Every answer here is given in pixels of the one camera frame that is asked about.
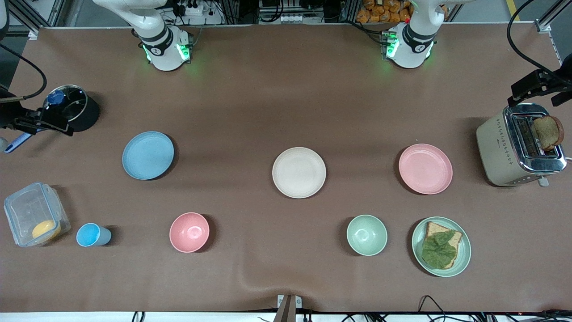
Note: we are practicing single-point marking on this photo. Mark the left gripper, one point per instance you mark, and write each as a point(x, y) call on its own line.
point(555, 81)

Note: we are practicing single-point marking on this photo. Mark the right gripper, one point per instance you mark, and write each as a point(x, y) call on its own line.
point(9, 115)

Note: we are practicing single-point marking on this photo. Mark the blue plate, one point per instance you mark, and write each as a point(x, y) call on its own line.
point(147, 155)

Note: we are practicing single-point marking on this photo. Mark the pink plate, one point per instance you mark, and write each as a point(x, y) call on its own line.
point(425, 169)

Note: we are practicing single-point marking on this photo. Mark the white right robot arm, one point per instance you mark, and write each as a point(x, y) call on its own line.
point(163, 49)

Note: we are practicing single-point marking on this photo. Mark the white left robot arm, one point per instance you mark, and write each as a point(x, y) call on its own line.
point(413, 49)

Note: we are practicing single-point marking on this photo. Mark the brown toast slice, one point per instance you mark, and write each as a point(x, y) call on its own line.
point(548, 132)

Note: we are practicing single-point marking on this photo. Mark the beige chrome toaster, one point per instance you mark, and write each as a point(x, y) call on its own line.
point(498, 152)

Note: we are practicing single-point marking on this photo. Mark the clear plastic container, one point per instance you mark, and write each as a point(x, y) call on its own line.
point(31, 210)

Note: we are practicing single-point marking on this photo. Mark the yellow round food piece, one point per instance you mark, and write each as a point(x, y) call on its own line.
point(46, 230)

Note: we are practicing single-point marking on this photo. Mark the blue cup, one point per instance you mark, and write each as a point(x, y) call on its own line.
point(89, 235)

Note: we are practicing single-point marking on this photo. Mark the pink bowl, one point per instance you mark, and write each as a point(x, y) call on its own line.
point(189, 232)

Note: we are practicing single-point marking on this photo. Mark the bread slice with crust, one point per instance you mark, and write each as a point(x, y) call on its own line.
point(435, 229)

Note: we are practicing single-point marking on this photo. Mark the green plate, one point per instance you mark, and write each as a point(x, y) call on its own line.
point(464, 250)

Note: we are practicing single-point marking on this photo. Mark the white power strip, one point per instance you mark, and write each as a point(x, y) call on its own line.
point(192, 8)
point(294, 18)

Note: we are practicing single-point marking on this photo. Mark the orange bread bag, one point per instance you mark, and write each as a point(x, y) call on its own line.
point(384, 11)

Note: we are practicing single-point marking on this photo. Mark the green lettuce leaf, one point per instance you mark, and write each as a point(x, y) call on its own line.
point(438, 252)

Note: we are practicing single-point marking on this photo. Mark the green bowl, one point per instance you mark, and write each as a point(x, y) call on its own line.
point(367, 235)

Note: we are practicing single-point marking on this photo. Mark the beige plate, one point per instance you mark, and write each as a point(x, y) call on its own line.
point(299, 172)

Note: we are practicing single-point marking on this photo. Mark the metal table bracket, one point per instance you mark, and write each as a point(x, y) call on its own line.
point(288, 306)

